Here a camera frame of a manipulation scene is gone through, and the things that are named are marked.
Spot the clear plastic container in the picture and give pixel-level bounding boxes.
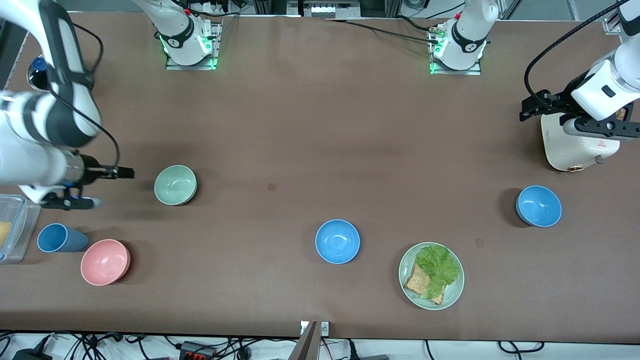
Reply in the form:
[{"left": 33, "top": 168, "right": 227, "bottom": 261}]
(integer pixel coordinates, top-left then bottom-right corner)
[{"left": 0, "top": 194, "right": 42, "bottom": 264}]

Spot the white toaster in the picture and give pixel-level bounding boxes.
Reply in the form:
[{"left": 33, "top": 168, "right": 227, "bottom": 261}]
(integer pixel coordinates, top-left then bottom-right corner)
[{"left": 540, "top": 111, "right": 621, "bottom": 173}]

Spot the green lettuce leaf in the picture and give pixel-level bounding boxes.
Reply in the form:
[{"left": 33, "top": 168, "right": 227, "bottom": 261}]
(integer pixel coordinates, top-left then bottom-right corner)
[{"left": 416, "top": 244, "right": 461, "bottom": 300}]

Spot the green plate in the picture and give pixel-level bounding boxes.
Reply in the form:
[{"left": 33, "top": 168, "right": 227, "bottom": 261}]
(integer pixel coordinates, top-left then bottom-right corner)
[{"left": 398, "top": 242, "right": 466, "bottom": 311}]

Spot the black pot with blue lid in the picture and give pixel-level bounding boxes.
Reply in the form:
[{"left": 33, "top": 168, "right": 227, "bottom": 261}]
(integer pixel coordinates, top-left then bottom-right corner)
[{"left": 27, "top": 56, "right": 52, "bottom": 92}]

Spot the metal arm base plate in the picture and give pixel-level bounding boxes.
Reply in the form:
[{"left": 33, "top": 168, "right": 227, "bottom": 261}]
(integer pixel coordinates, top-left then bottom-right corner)
[
  {"left": 165, "top": 22, "right": 222, "bottom": 71},
  {"left": 428, "top": 22, "right": 484, "bottom": 76}
]

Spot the green bowl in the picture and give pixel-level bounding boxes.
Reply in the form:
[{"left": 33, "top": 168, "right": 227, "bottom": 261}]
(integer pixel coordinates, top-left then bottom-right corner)
[{"left": 153, "top": 164, "right": 198, "bottom": 206}]

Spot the grey metal post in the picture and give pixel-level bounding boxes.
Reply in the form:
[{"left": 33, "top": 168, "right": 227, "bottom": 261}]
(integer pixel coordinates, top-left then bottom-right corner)
[{"left": 288, "top": 321, "right": 321, "bottom": 360}]

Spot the black looped floor cable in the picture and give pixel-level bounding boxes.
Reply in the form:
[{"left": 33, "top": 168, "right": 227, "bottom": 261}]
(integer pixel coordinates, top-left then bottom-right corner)
[{"left": 497, "top": 340, "right": 546, "bottom": 357}]

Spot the black cable on table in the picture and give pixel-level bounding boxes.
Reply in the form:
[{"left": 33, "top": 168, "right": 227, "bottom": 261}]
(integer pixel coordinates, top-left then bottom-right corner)
[{"left": 324, "top": 17, "right": 444, "bottom": 46}]

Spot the blue cup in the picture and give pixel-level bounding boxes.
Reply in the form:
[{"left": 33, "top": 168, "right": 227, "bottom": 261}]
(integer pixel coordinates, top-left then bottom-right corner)
[{"left": 36, "top": 223, "right": 90, "bottom": 254}]

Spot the blue bowl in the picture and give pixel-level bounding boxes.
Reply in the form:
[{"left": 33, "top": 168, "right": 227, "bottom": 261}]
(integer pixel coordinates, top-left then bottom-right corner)
[
  {"left": 315, "top": 219, "right": 361, "bottom": 265},
  {"left": 515, "top": 185, "right": 563, "bottom": 228}
]

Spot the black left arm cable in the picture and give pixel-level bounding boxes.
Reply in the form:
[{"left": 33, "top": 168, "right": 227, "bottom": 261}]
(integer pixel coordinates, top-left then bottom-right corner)
[{"left": 523, "top": 0, "right": 632, "bottom": 101}]

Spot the black orange power box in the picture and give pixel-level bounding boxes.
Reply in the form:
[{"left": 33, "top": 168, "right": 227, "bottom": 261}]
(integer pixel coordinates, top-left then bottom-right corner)
[{"left": 178, "top": 341, "right": 217, "bottom": 360}]

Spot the pink bowl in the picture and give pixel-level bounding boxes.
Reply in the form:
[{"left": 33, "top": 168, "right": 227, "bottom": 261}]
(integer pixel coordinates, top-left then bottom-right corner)
[{"left": 80, "top": 239, "right": 132, "bottom": 287}]

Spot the black power adapter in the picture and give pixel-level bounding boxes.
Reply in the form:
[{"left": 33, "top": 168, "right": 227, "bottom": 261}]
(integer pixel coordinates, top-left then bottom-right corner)
[{"left": 12, "top": 349, "right": 54, "bottom": 360}]

